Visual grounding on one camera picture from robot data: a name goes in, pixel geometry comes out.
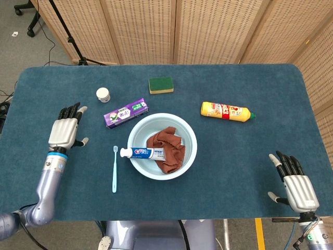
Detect grey-blue robot torso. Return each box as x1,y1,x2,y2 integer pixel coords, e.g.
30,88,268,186
98,220,216,250

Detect brown microfiber cloth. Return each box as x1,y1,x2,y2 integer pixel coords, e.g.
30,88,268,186
146,126,186,174

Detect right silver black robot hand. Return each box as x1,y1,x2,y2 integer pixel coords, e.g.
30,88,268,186
267,150,320,213

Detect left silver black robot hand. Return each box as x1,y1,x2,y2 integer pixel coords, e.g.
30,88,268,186
48,102,89,152

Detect blue white toothpaste tube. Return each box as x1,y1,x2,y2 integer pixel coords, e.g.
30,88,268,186
120,147,166,161

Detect purple toothpaste box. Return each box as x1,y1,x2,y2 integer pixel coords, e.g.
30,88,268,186
103,97,150,128

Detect wicker folding screen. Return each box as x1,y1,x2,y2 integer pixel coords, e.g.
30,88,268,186
30,0,333,167

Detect black floor cables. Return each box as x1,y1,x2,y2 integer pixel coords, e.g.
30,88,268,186
0,88,14,126

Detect small white jar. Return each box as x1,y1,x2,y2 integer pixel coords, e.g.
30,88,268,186
96,87,111,103

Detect black office chair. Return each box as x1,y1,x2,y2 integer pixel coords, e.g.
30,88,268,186
14,0,41,38

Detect yellow detergent bottle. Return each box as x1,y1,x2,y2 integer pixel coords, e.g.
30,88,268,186
200,101,258,123

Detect light blue plastic basin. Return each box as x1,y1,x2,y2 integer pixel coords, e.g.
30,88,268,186
127,112,198,181

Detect light blue toothbrush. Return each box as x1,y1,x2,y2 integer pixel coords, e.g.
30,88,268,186
112,145,119,194

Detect white table leg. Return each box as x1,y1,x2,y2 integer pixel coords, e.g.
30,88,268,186
223,218,231,250

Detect right arm wrist cable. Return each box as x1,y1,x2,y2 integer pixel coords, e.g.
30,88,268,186
292,217,322,249

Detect green yellow sponge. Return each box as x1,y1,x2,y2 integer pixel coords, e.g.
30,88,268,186
148,76,174,95

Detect black tripod stand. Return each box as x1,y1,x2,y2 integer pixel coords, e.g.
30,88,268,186
48,0,107,66

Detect dark blue table mat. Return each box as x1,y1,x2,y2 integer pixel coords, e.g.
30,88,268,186
0,64,333,222

